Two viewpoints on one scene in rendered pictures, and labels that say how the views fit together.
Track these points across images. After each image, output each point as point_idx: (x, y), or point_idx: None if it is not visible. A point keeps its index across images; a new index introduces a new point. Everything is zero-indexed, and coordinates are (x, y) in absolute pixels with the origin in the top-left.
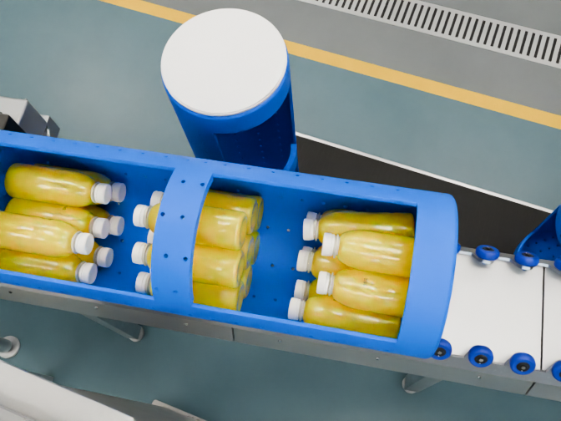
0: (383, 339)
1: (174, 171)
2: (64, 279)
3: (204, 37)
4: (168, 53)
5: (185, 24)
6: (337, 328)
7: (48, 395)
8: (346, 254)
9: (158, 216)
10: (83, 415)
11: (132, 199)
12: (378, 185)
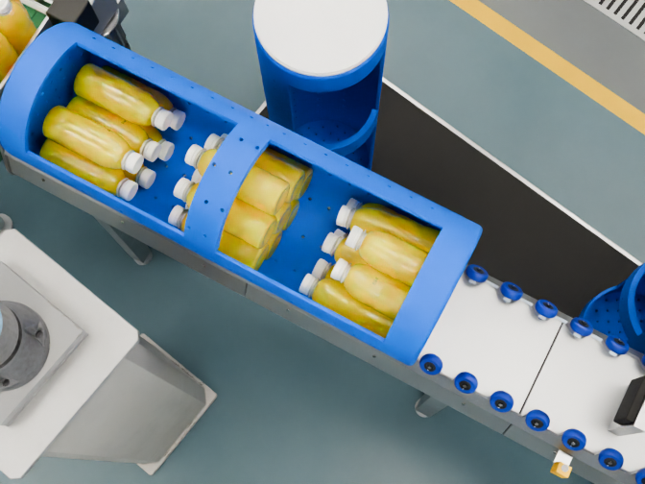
0: (373, 335)
1: (235, 127)
2: (106, 189)
3: None
4: None
5: None
6: (337, 313)
7: (70, 289)
8: (366, 251)
9: (209, 165)
10: (96, 315)
11: (187, 129)
12: (417, 198)
